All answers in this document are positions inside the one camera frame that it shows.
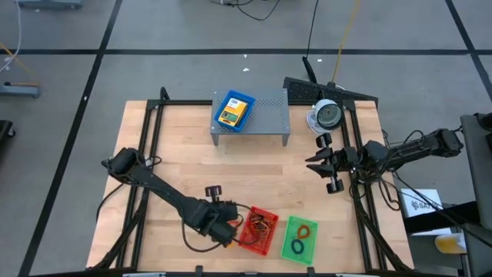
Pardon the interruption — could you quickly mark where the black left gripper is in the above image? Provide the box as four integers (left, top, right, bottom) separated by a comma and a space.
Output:
199, 185, 239, 247

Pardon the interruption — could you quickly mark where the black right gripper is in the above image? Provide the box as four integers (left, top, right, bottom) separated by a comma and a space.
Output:
305, 132, 359, 195

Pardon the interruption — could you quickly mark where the red plastic basket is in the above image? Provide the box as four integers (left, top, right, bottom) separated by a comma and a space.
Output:
238, 206, 280, 257

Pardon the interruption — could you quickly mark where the yellow carded product pack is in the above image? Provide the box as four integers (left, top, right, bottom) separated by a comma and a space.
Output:
217, 97, 248, 128

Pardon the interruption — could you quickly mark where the blue plastic basket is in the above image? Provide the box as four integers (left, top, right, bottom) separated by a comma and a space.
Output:
213, 89, 258, 134

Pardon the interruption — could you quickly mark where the grey perforated metal riser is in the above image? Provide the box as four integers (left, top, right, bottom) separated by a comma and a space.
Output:
210, 88, 291, 147

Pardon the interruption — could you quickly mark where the black perforated mesh panel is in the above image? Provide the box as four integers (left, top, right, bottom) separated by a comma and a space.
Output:
283, 76, 380, 108

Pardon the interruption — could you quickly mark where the green plastic basket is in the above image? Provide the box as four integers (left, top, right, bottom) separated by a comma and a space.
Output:
280, 215, 320, 266

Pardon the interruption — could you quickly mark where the white cardboard box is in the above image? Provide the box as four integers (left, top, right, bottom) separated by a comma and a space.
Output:
400, 188, 444, 219

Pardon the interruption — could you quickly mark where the black beam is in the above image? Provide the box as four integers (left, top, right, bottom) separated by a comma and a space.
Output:
403, 200, 482, 235

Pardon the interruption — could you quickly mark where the yellow container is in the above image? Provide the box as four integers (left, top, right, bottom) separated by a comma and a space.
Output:
434, 233, 467, 256

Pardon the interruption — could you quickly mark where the grey cabinet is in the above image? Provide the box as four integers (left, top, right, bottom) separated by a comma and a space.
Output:
460, 112, 492, 277

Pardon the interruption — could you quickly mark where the black floor stand foot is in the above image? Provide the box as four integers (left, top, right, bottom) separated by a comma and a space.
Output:
0, 119, 16, 150

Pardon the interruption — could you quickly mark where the grey stand base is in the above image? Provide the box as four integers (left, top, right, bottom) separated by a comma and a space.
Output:
16, 0, 84, 11
0, 81, 42, 99

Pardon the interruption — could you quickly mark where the white coiled camera cable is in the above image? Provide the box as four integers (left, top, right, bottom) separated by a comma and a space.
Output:
306, 109, 327, 136

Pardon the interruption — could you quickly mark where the white round dome camera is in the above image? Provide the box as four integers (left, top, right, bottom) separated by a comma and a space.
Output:
311, 98, 346, 134

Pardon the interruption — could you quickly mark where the black cable plug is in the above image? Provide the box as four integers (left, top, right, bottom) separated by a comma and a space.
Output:
301, 55, 318, 84

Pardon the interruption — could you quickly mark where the black aluminium table frame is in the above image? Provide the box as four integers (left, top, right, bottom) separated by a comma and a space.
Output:
86, 86, 415, 272

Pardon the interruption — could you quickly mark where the yellow hanging cable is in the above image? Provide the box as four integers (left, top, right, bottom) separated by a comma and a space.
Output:
331, 0, 363, 85

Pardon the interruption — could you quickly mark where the black hanging cable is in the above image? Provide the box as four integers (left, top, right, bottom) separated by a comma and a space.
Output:
305, 0, 321, 58

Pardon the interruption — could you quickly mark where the black floor cable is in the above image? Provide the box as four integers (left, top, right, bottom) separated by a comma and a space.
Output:
209, 0, 281, 22

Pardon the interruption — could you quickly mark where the yellow floor cable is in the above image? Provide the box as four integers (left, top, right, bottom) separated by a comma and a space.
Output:
0, 41, 40, 88

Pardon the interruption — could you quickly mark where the white floor cable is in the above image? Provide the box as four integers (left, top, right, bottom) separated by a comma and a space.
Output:
0, 0, 22, 75

